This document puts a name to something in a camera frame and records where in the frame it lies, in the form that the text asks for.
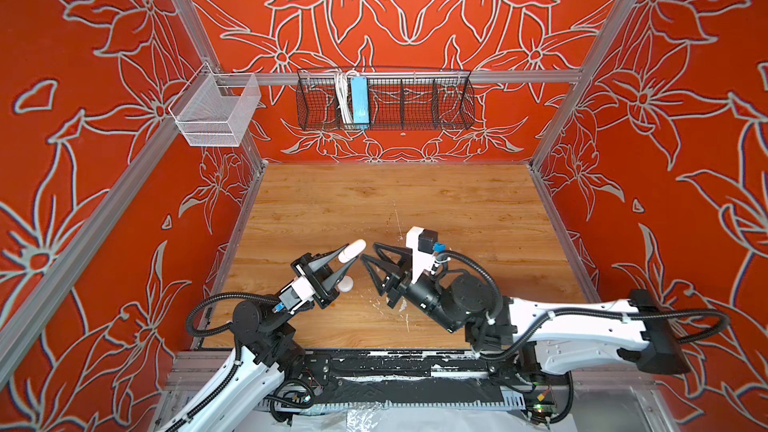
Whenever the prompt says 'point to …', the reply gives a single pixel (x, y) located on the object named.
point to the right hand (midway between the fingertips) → (363, 254)
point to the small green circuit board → (541, 410)
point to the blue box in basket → (360, 105)
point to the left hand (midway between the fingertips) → (347, 250)
